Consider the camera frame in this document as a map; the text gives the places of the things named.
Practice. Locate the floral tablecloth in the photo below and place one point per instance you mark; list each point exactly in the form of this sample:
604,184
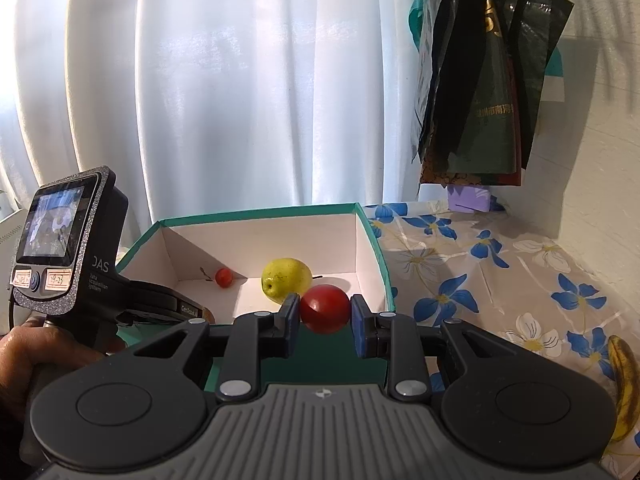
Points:
475,285

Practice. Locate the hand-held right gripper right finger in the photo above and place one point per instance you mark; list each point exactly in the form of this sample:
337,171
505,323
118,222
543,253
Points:
357,325

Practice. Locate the red cherry tomato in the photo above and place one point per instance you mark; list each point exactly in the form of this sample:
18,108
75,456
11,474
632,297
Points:
223,277
325,308

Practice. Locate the yellow banana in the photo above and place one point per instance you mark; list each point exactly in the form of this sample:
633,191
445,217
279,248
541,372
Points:
622,385

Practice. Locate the teal cardboard box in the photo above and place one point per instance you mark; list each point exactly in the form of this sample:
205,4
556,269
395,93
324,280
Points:
280,240

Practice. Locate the teal and white bag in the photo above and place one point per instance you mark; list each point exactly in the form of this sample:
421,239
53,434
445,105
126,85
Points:
554,80

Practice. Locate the purple box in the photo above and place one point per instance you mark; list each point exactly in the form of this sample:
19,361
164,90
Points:
470,199

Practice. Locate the black plastic bag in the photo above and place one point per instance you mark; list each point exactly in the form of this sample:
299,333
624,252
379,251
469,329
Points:
542,25

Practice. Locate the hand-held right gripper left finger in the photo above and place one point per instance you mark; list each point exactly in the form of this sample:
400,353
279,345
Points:
292,322

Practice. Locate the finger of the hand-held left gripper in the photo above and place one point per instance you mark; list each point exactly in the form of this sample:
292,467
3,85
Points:
145,321
160,300

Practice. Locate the small brown fruit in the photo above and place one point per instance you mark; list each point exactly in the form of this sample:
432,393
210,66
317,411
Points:
209,316

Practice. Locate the large yellow-green pear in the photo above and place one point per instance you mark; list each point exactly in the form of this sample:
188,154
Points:
285,280

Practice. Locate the person's left hand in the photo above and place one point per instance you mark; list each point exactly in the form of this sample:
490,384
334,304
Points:
30,360

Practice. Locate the dark green plastic bag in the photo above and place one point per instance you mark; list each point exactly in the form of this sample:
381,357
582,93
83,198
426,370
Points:
485,85

